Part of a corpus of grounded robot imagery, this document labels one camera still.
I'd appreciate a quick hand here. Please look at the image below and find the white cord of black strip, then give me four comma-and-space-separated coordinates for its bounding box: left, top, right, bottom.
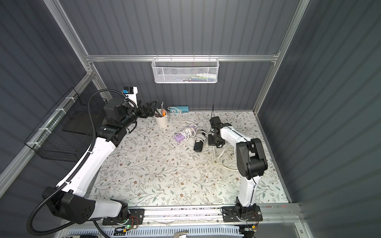
194, 129, 208, 144

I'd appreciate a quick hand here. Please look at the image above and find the white cord of teal strip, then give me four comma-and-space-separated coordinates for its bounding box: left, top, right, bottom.
168, 106, 239, 172

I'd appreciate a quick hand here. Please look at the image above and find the teal power strip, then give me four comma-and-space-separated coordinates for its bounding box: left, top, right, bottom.
168, 106, 189, 114

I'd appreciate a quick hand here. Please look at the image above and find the black power strip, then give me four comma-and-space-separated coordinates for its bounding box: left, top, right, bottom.
193, 141, 204, 153

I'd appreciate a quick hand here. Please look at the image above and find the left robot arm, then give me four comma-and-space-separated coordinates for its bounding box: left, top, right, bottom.
42, 99, 157, 224

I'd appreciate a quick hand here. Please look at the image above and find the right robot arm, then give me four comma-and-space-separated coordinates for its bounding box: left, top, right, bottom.
208, 117, 268, 209

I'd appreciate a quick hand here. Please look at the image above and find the purple power strip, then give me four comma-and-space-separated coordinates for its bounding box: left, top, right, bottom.
174, 133, 186, 143

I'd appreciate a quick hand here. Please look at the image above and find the cream pen cup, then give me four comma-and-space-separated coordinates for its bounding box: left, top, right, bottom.
154, 110, 169, 128

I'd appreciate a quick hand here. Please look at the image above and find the white cord of purple strip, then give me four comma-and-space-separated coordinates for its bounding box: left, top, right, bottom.
178, 123, 197, 140

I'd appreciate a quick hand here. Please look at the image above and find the white wire wall basket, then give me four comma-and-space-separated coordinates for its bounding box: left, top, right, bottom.
151, 59, 220, 84

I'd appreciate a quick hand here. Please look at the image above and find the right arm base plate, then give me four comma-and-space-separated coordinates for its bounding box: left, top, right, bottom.
220, 204, 263, 223

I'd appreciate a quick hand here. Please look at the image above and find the black wire wall basket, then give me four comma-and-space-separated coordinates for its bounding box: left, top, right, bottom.
25, 85, 107, 162

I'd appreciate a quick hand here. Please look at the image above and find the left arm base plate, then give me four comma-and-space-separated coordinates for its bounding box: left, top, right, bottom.
102, 209, 145, 226

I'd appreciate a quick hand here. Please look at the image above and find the black corrugated cable conduit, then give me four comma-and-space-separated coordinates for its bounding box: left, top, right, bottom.
26, 89, 129, 238

